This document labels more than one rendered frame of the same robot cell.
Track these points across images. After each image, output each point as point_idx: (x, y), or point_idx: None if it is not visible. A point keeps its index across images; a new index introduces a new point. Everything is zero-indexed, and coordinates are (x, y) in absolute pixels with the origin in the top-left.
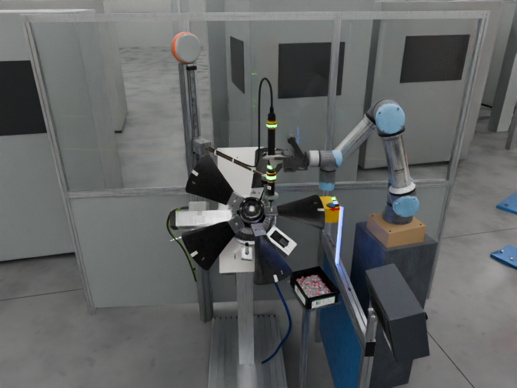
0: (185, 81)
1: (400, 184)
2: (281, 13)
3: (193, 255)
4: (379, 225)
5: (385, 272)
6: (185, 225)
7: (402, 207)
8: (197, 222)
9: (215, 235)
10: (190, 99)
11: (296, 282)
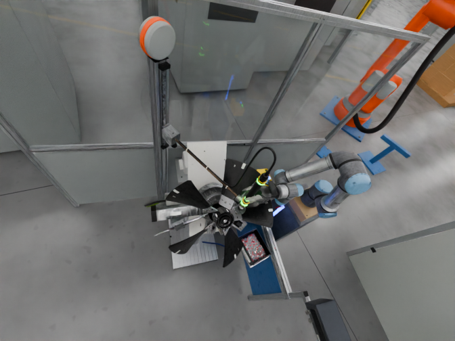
0: (156, 79)
1: (332, 207)
2: (271, 5)
3: (177, 252)
4: (299, 208)
5: (330, 310)
6: (165, 219)
7: (326, 216)
8: (175, 217)
9: (195, 238)
10: (160, 95)
11: (244, 248)
